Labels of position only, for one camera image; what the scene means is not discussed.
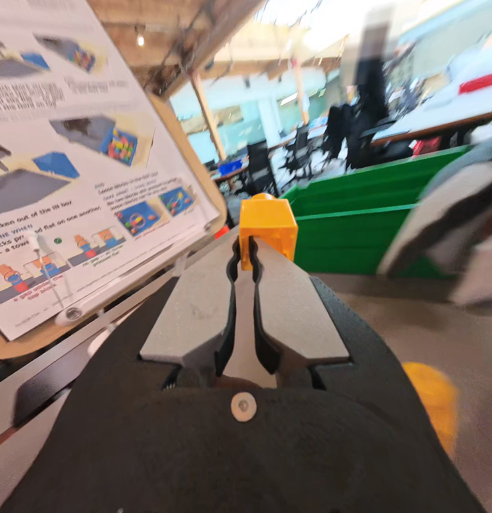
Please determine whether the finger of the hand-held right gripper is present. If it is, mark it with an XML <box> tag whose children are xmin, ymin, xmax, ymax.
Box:
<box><xmin>449</xmin><ymin>227</ymin><xmax>492</xmax><ymax>310</ymax></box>
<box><xmin>378</xmin><ymin>159</ymin><xmax>492</xmax><ymax>278</ymax></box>

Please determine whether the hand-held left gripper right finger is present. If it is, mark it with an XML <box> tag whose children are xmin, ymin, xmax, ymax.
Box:
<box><xmin>252</xmin><ymin>238</ymin><xmax>352</xmax><ymax>378</ymax></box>

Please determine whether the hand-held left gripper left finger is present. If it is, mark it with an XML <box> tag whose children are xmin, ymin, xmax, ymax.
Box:
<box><xmin>139</xmin><ymin>238</ymin><xmax>239</xmax><ymax>375</ymax></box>

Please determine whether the yellow mega block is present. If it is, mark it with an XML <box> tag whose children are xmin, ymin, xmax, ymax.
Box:
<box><xmin>239</xmin><ymin>193</ymin><xmax>299</xmax><ymax>272</ymax></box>
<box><xmin>402</xmin><ymin>361</ymin><xmax>460</xmax><ymax>459</ymax></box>

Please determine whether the green plastic bin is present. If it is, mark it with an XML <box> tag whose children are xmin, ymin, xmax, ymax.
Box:
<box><xmin>282</xmin><ymin>145</ymin><xmax>471</xmax><ymax>280</ymax></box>

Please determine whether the wooden document stand white base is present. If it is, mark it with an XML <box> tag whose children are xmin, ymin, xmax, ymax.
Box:
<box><xmin>0</xmin><ymin>0</ymin><xmax>229</xmax><ymax>361</ymax></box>

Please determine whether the black office chair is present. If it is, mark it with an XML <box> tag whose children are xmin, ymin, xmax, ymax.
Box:
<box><xmin>245</xmin><ymin>141</ymin><xmax>280</xmax><ymax>197</ymax></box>

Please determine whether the laminated instruction sheet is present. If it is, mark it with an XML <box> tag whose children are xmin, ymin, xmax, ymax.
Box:
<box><xmin>0</xmin><ymin>0</ymin><xmax>221</xmax><ymax>341</ymax></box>

